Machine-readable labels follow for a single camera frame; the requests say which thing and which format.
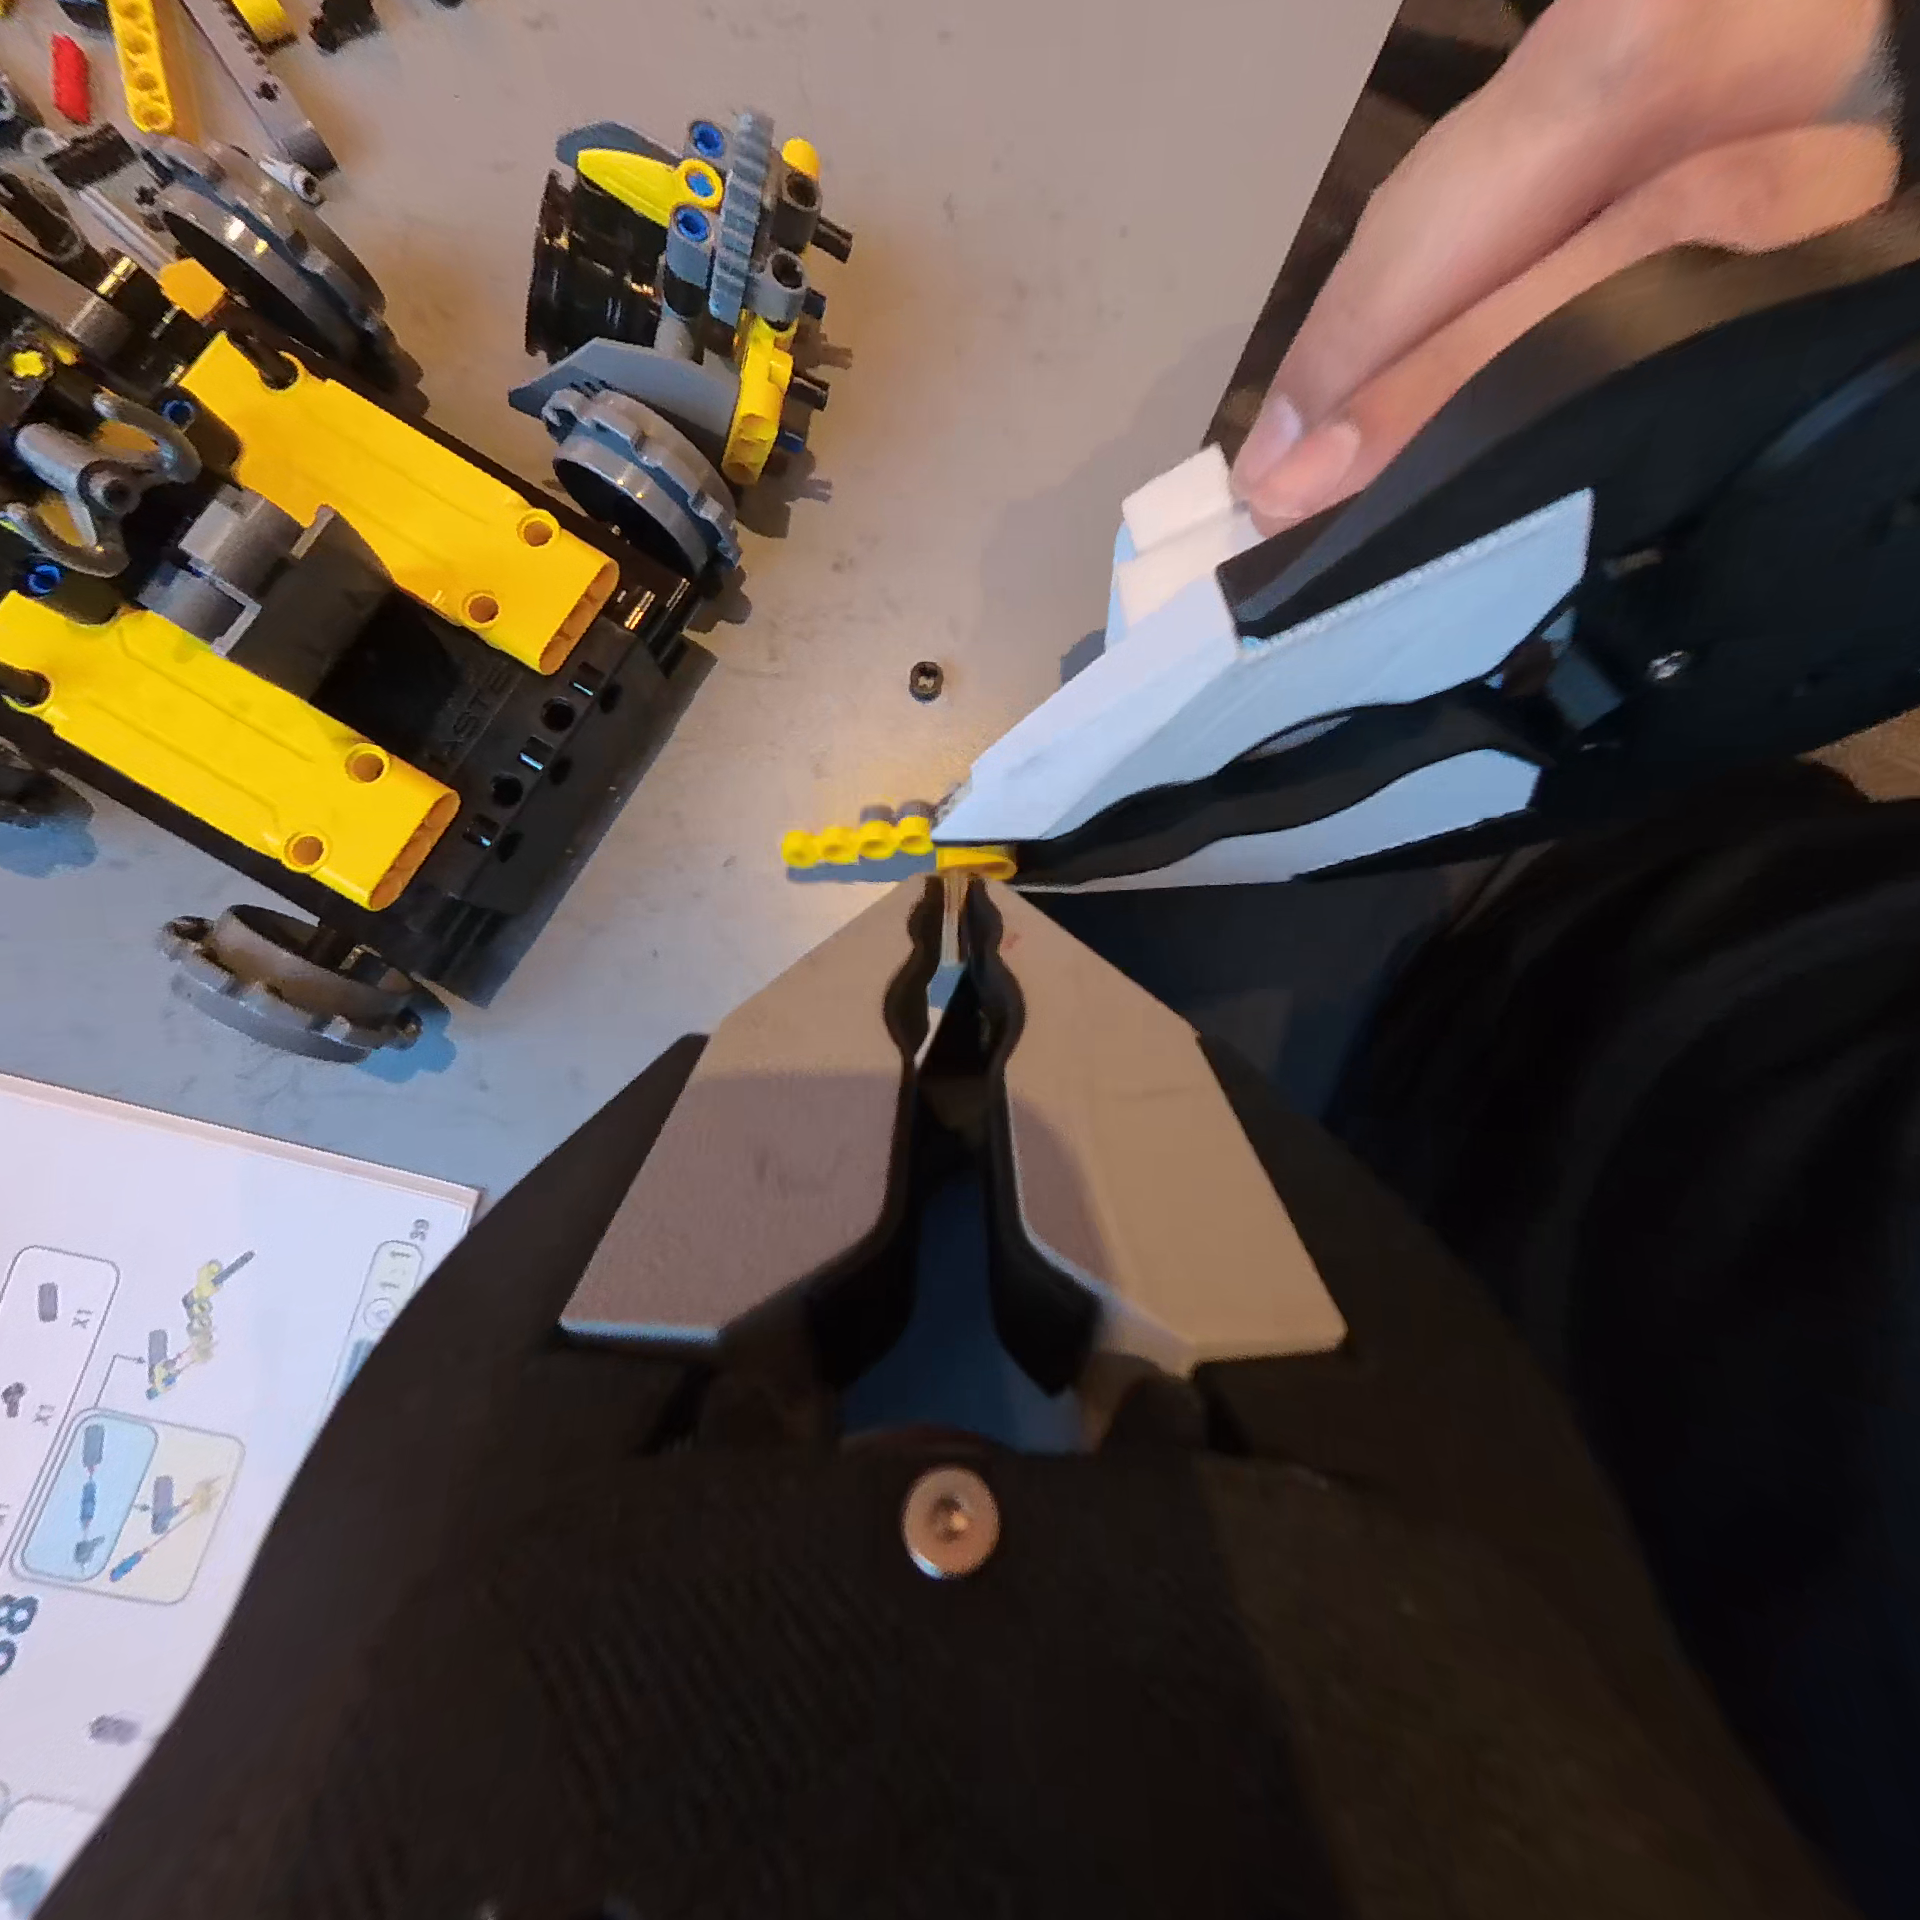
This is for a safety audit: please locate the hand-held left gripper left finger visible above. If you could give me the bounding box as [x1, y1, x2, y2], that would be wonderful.
[563, 887, 962, 1368]

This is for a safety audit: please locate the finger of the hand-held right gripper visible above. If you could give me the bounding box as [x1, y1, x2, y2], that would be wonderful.
[938, 451, 1596, 874]
[1007, 736, 1561, 896]

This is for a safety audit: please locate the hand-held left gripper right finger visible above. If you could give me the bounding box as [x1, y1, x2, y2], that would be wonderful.
[955, 887, 1346, 1384]

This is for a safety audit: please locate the small yellow toy beam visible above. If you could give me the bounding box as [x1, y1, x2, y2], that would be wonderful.
[786, 812, 1021, 880]

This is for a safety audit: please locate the pile of toy parts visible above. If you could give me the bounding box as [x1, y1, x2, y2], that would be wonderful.
[0, 0, 393, 198]

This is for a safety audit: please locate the grey desk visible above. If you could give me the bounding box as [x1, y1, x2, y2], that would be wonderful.
[0, 0, 1405, 1920]

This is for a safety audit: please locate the person's right hand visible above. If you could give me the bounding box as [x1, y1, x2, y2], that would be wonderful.
[1236, 0, 1920, 528]

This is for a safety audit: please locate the white instruction booklet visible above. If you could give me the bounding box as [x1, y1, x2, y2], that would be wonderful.
[0, 1075, 482, 1876]

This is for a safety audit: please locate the yellow grey wheel assembly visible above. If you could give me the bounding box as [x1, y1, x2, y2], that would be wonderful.
[512, 114, 859, 587]

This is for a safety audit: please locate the yellow black toy vehicle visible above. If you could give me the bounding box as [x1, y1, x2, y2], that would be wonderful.
[0, 122, 736, 1068]

